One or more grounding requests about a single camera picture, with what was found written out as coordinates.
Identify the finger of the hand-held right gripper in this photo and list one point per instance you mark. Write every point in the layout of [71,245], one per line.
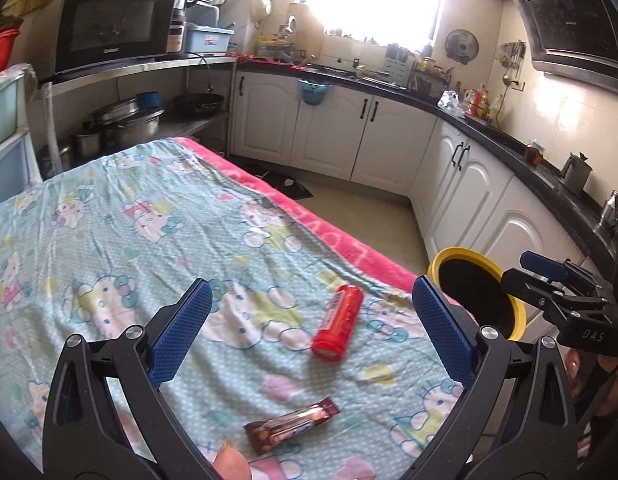
[544,292]
[544,262]

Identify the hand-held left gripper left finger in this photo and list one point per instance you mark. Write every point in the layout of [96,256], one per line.
[181,330]

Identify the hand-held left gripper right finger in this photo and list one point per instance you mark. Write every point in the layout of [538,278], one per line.
[444,330]

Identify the yellow rimmed trash bin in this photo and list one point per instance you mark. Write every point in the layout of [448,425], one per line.
[481,295]

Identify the red cylindrical packet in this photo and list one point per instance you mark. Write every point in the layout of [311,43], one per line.
[339,322]

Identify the person's right hand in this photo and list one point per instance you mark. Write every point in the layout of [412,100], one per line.
[574,370]

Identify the person's left hand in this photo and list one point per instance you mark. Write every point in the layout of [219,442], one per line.
[233,467]

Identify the steel teapot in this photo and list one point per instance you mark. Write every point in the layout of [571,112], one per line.
[610,210]

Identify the grey kettle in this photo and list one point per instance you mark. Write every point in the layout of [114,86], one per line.
[575,175]

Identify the brown glass jar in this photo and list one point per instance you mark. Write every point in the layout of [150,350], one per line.
[535,155]

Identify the cartoon printed blanket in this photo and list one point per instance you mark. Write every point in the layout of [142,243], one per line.
[114,240]

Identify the black countertop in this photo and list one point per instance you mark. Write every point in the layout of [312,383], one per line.
[494,137]

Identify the brown snack bar wrapper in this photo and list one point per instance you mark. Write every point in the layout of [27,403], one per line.
[289,425]

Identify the group of condiment bottles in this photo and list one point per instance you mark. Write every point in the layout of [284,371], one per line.
[484,105]

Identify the dark floor mat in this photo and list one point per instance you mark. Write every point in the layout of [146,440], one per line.
[289,187]

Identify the clear plastic bag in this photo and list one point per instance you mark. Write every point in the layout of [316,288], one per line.
[450,104]

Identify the white kitchen cabinets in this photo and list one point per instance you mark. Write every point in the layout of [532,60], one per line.
[389,145]

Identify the small steel pot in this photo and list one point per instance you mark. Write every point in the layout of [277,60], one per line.
[86,145]

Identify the black wok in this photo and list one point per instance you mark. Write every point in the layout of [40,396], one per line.
[199,103]

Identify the blue bowl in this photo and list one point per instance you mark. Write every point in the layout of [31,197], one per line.
[149,100]

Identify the teal utensil holder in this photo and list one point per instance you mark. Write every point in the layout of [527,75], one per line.
[399,62]

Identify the black range hood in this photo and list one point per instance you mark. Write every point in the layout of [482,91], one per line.
[574,15]

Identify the plastic drawer unit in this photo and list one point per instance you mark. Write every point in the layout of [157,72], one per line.
[9,130]

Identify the steel shelf unit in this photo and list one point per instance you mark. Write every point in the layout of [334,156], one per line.
[139,67]

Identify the blue hanging bin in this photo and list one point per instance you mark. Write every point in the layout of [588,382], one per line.
[315,94]

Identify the blue plastic basket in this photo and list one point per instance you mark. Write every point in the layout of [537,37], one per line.
[209,40]

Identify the black microwave oven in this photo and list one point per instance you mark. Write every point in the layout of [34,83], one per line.
[114,27]

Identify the blender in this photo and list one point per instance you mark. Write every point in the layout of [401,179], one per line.
[181,15]

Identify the pale blue container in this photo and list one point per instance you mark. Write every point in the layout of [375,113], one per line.
[205,12]

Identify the wooden cutting board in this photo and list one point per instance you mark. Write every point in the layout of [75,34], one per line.
[306,30]

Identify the red plastic basin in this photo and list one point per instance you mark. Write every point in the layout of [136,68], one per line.
[1,52]

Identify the white round hanging item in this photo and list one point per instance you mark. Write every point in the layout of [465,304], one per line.
[261,9]

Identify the wall utensil rack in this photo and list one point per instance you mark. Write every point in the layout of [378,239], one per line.
[511,57]

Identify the small wall fan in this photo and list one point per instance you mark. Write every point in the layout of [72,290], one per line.
[461,46]

